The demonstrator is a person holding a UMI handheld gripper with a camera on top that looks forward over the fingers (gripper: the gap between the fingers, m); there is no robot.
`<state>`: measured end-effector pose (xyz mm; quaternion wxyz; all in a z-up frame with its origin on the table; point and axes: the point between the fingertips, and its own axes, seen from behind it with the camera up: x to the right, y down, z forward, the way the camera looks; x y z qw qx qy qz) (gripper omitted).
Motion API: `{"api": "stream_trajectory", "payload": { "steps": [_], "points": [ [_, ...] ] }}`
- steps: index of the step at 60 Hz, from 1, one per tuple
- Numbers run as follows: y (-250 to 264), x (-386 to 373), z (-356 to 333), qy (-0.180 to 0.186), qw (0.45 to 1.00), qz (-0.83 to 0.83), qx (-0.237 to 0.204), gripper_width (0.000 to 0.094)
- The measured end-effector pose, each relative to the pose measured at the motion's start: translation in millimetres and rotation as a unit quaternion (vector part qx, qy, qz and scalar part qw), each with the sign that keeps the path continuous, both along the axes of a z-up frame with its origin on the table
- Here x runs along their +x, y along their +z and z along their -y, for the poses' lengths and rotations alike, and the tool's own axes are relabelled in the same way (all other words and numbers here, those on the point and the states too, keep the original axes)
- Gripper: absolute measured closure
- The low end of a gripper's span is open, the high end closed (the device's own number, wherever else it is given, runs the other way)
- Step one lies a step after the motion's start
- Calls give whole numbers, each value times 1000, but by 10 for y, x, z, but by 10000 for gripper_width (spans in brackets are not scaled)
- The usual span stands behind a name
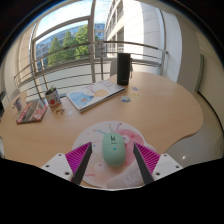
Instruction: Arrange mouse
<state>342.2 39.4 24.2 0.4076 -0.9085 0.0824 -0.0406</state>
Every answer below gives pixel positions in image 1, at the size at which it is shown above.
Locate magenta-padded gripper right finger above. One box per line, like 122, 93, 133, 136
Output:
132, 142, 184, 186

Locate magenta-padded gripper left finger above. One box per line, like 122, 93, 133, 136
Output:
40, 141, 93, 186

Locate mint green computer mouse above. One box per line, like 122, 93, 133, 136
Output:
102, 132, 127, 168

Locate round pink printed mouse pad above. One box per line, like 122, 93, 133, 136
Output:
71, 120, 158, 191

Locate beige sticker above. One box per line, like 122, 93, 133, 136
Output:
54, 107, 66, 117

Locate red cover magazine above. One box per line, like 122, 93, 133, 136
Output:
15, 98, 50, 125

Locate white plant pot, red print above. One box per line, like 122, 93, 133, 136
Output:
44, 86, 62, 109

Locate illustrated light blue book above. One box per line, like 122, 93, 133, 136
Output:
65, 79, 126, 113

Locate yellow sticker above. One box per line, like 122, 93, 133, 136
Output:
129, 92, 142, 100

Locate small printed container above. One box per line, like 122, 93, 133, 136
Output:
13, 96, 24, 113

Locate black tall tumbler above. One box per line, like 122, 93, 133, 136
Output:
116, 52, 133, 86

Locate metal balcony railing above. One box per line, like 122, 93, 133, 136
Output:
13, 40, 169, 101

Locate green trees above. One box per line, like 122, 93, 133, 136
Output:
46, 24, 90, 66

